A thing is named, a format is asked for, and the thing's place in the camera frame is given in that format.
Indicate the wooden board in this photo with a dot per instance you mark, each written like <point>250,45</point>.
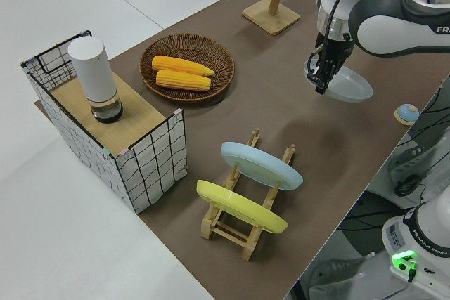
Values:
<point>133,117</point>

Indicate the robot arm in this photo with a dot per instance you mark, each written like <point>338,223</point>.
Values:
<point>383,36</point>

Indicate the round wicker basket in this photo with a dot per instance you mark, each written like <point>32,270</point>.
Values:
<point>225,68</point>

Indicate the yellow corn cob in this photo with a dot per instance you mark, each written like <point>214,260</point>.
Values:
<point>175,64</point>
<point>183,81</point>

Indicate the yellow plate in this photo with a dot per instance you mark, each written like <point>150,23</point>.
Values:
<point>242,208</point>

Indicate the wooden plate rack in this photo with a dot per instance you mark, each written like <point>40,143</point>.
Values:
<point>225,233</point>

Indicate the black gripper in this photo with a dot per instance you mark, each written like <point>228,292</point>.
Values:
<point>335,52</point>

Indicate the light blue plate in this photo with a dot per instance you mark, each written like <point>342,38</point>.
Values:
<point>260,166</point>

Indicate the white cylinder bottle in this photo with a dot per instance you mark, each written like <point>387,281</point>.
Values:
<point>93,68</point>

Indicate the white grid storage box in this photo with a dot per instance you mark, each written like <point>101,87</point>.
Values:
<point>154,173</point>

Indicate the gray plate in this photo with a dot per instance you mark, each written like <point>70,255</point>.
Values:
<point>351,85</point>

